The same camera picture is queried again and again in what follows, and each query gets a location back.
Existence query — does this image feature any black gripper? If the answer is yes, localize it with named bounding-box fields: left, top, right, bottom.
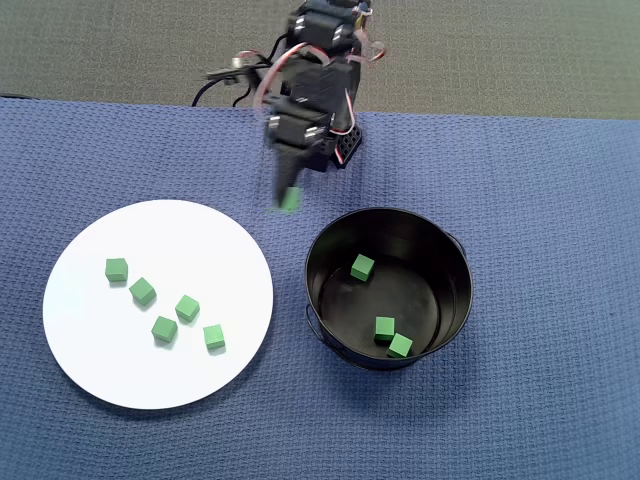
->
left=263, top=52, right=362, bottom=209

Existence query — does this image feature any green cube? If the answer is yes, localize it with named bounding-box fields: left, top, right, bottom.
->
left=373, top=316, right=397, bottom=344
left=174, top=294, right=201, bottom=324
left=202, top=323, right=227, bottom=351
left=128, top=276, right=158, bottom=307
left=386, top=332, right=415, bottom=359
left=278, top=186, right=303, bottom=214
left=104, top=257, right=130, bottom=284
left=350, top=253, right=376, bottom=282
left=150, top=315, right=180, bottom=345

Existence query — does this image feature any black honeycomb robot base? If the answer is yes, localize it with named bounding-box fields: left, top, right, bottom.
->
left=332, top=122, right=364, bottom=171

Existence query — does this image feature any white round plate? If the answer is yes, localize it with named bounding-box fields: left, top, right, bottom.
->
left=42, top=198, right=275, bottom=411

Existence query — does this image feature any black metal bucket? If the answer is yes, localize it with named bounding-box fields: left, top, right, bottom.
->
left=303, top=206, right=474, bottom=372

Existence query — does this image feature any blue waffle cloth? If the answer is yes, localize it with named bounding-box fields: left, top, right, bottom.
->
left=0, top=94, right=640, bottom=480

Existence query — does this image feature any red white servo wire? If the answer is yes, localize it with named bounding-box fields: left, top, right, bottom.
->
left=253, top=42, right=334, bottom=109
left=349, top=4, right=389, bottom=65

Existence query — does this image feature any small wrist camera board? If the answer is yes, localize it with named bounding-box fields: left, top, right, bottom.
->
left=205, top=49, right=266, bottom=86

